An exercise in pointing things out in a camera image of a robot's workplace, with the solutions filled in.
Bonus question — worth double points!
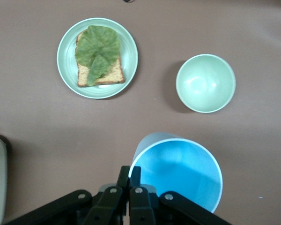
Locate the green lettuce leaf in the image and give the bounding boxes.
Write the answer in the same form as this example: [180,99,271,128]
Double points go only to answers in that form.
[74,25,121,87]

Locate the light blue plastic cup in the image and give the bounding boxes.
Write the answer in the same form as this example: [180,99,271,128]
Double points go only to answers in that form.
[128,132,224,214]

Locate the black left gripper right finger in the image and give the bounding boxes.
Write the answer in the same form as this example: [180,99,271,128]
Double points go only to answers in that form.
[129,165,233,225]

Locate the pale green plate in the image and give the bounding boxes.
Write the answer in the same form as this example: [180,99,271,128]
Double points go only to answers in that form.
[56,17,139,99]

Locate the bread slice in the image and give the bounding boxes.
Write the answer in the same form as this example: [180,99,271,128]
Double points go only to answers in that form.
[75,29,126,88]

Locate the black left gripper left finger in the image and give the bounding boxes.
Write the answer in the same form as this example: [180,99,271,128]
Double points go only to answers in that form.
[4,165,130,225]

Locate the pale green bowl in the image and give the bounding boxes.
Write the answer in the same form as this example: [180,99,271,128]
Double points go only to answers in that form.
[175,53,237,114]

